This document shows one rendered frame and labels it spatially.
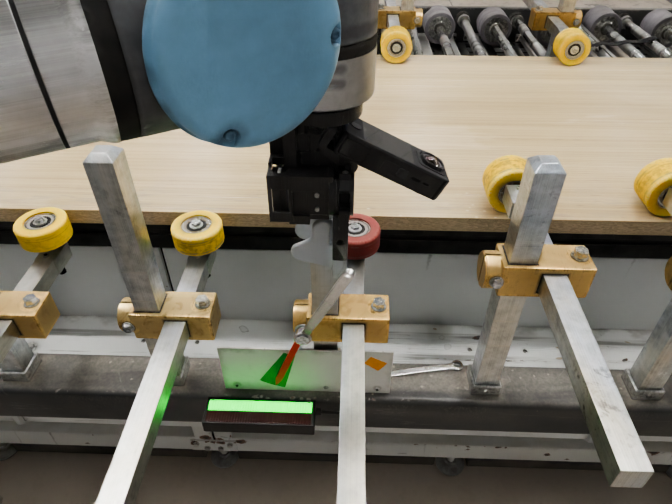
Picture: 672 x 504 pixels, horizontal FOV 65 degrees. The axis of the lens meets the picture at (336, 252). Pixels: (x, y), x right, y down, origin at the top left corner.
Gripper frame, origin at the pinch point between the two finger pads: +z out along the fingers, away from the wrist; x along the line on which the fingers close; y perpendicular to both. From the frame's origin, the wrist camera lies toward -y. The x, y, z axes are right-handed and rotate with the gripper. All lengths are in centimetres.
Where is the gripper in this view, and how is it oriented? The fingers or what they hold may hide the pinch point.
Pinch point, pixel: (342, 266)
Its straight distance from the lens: 59.1
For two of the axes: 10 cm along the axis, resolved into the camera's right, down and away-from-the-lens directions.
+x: -0.3, 6.4, -7.6
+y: -10.0, -0.3, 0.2
